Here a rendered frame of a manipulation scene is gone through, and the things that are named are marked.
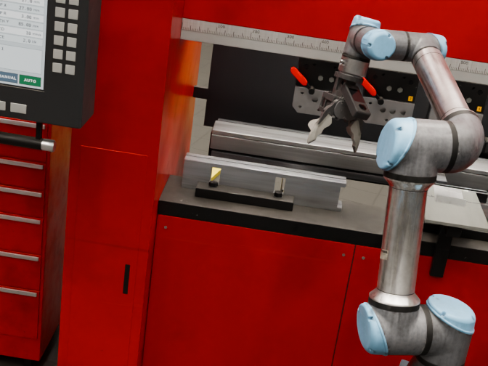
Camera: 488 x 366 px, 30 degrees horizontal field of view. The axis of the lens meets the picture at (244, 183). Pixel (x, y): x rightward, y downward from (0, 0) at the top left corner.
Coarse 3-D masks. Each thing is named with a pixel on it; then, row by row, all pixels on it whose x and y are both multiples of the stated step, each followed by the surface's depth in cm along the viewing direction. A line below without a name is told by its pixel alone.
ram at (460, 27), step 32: (192, 0) 259; (224, 0) 258; (256, 0) 257; (288, 0) 256; (320, 0) 256; (352, 0) 255; (384, 0) 254; (416, 0) 253; (448, 0) 253; (480, 0) 252; (192, 32) 262; (288, 32) 260; (320, 32) 259; (416, 32) 257; (448, 32) 256; (480, 32) 255; (384, 64) 261
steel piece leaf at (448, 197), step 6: (438, 192) 271; (444, 192) 272; (450, 192) 272; (456, 192) 273; (438, 198) 264; (444, 198) 264; (450, 198) 264; (456, 198) 263; (462, 198) 269; (456, 204) 264; (462, 204) 264
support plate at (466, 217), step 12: (432, 192) 271; (468, 192) 275; (432, 204) 262; (444, 204) 264; (468, 204) 266; (432, 216) 254; (444, 216) 255; (456, 216) 256; (468, 216) 257; (480, 216) 259; (468, 228) 252; (480, 228) 251
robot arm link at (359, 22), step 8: (360, 16) 234; (352, 24) 235; (360, 24) 233; (368, 24) 232; (376, 24) 233; (352, 32) 234; (352, 40) 233; (344, 48) 237; (352, 48) 234; (352, 56) 235; (360, 56) 234
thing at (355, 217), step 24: (168, 192) 277; (192, 192) 279; (192, 216) 272; (216, 216) 271; (240, 216) 271; (264, 216) 270; (288, 216) 272; (312, 216) 274; (336, 216) 276; (360, 216) 279; (384, 216) 281; (336, 240) 271; (360, 240) 270; (432, 240) 270; (456, 240) 272; (480, 240) 274
